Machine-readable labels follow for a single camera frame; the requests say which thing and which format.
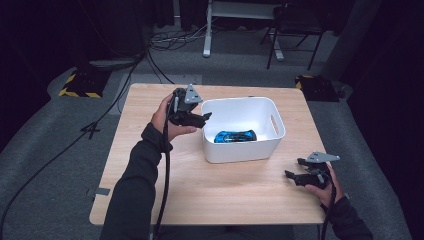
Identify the grey pillar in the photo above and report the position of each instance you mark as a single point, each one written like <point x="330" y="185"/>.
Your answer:
<point x="350" y="36"/>

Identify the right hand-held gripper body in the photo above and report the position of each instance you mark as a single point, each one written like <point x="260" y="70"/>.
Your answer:
<point x="316" y="175"/>

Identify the person's lap dark clothing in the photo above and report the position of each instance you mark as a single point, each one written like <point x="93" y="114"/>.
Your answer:
<point x="226" y="233"/>

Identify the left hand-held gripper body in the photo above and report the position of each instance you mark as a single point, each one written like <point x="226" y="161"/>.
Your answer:
<point x="181" y="110"/>

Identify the grey tape strip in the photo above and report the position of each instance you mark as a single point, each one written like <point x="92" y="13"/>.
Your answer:
<point x="101" y="191"/>

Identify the white metal desk frame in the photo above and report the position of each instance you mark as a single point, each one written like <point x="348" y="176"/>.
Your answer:
<point x="207" y="33"/>

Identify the person's right hand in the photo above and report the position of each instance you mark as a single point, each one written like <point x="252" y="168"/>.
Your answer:
<point x="330" y="195"/>

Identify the blue toy car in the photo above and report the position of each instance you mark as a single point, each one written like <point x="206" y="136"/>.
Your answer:
<point x="233" y="136"/>

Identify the black chair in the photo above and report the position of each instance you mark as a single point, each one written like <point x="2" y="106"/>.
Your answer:
<point x="293" y="23"/>

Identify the white plastic bin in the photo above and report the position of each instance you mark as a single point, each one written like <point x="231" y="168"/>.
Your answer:
<point x="240" y="151"/>

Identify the person's left hand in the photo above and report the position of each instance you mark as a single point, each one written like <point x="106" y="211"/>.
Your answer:
<point x="160" y="120"/>

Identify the large black yellow striped base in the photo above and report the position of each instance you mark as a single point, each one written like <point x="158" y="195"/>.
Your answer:
<point x="83" y="83"/>

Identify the small black yellow striped base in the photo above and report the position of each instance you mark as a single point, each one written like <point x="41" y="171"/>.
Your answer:
<point x="316" y="88"/>

